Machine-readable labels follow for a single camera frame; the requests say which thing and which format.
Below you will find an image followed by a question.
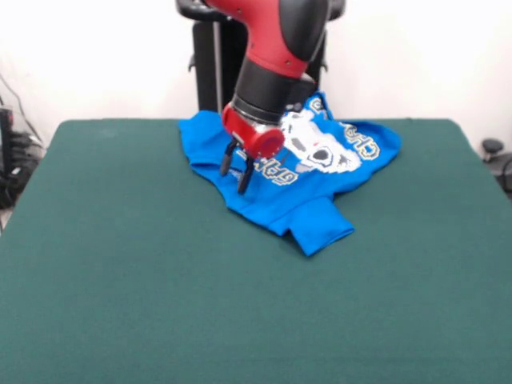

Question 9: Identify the black cables and equipment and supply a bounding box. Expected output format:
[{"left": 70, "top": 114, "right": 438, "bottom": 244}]
[{"left": 0, "top": 71, "right": 46, "bottom": 233}]

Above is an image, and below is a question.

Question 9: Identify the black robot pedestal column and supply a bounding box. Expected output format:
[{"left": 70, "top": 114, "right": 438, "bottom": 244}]
[{"left": 175, "top": 0, "right": 345, "bottom": 115}]

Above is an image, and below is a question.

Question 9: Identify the blue printed t-shirt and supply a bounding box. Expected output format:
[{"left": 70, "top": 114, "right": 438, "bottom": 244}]
[{"left": 178, "top": 90, "right": 402, "bottom": 258}]

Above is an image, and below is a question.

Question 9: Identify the dark green table cloth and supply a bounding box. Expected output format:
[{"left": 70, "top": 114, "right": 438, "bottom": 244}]
[{"left": 0, "top": 118, "right": 512, "bottom": 384}]

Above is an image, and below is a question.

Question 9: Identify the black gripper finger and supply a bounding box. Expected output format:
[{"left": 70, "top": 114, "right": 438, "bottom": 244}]
[
  {"left": 218, "top": 138, "right": 239, "bottom": 178},
  {"left": 236, "top": 154, "right": 254, "bottom": 196}
]

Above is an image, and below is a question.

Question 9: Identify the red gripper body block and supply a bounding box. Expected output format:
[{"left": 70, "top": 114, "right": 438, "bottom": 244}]
[{"left": 222, "top": 102, "right": 286, "bottom": 160}]

